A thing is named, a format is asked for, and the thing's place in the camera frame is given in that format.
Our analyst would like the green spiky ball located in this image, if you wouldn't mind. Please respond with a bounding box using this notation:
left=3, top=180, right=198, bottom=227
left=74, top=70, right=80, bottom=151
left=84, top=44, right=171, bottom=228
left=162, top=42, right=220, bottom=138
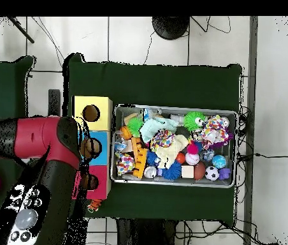
left=127, top=118, right=144, bottom=138

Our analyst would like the green fuzzy monster toy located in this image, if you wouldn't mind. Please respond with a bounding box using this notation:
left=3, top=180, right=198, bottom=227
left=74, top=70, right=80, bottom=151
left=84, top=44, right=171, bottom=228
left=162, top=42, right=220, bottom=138
left=184, top=111, right=208, bottom=133

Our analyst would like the dark green side tablecloth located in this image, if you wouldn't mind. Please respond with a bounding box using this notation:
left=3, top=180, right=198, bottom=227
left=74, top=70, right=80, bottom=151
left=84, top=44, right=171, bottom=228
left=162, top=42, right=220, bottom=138
left=0, top=56, right=37, bottom=220

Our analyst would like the black rod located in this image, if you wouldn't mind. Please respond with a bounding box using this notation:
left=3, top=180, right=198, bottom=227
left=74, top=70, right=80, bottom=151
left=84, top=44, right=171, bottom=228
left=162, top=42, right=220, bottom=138
left=7, top=16, right=35, bottom=44

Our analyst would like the wooden box with three holes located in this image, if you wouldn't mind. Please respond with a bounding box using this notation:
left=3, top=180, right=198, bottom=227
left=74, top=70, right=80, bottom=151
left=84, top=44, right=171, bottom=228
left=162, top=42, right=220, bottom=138
left=71, top=95, right=114, bottom=201

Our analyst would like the white colourful print cloth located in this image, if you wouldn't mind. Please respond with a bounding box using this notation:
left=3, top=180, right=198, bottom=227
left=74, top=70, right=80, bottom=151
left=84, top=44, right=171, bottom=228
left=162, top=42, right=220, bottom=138
left=150, top=129, right=176, bottom=153

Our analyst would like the light teal waffle cloth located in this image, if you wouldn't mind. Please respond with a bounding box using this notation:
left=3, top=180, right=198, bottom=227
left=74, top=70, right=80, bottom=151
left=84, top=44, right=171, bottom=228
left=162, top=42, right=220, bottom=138
left=140, top=116, right=180, bottom=143

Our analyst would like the small soccer ball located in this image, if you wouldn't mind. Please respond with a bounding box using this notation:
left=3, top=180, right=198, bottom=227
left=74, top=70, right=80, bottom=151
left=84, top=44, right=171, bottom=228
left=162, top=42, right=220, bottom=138
left=205, top=166, right=221, bottom=182

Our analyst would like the black round base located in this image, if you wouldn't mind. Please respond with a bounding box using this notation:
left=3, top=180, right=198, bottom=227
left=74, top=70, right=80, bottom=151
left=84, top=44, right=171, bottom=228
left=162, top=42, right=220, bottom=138
left=152, top=16, right=191, bottom=40

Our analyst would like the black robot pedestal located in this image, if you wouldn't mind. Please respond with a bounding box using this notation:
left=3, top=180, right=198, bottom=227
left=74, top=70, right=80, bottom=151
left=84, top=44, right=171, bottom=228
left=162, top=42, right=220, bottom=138
left=114, top=218, right=185, bottom=245

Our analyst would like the clear wire mesh bin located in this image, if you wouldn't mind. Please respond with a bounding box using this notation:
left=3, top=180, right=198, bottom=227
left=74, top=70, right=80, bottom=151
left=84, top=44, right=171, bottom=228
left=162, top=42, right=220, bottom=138
left=110, top=104, right=239, bottom=189

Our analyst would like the heart print cloth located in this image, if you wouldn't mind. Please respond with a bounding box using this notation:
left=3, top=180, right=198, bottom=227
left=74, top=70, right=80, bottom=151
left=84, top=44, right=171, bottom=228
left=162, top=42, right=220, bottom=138
left=201, top=115, right=235, bottom=150

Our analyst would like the polka dot cloth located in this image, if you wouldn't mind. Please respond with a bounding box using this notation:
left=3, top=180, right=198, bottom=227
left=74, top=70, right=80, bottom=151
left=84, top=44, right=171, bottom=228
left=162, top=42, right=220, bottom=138
left=115, top=152, right=136, bottom=176

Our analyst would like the cream waffle cloth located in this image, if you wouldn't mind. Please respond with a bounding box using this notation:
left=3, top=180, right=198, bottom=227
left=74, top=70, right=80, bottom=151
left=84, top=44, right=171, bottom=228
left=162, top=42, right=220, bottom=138
left=156, top=133, right=190, bottom=169

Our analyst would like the orange striped plush tiger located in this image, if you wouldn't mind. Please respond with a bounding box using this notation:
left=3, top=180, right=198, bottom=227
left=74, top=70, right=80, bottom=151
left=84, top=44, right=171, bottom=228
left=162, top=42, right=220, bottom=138
left=87, top=198, right=103, bottom=213

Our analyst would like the orange toy block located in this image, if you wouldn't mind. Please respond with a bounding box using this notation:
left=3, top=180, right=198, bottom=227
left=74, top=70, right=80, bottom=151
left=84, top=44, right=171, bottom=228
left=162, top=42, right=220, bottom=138
left=131, top=137, right=149, bottom=179

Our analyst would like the black panel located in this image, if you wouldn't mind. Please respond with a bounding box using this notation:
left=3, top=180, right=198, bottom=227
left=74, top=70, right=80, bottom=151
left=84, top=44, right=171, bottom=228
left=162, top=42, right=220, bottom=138
left=47, top=89, right=62, bottom=118

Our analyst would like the long black floor cable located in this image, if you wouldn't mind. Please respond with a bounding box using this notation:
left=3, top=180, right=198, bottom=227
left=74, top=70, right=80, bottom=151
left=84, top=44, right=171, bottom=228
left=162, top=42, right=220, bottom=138
left=253, top=151, right=288, bottom=159

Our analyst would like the blue spiky ball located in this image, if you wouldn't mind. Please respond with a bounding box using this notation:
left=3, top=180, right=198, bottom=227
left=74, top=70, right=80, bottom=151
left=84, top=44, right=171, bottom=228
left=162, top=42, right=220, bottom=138
left=162, top=160, right=183, bottom=181

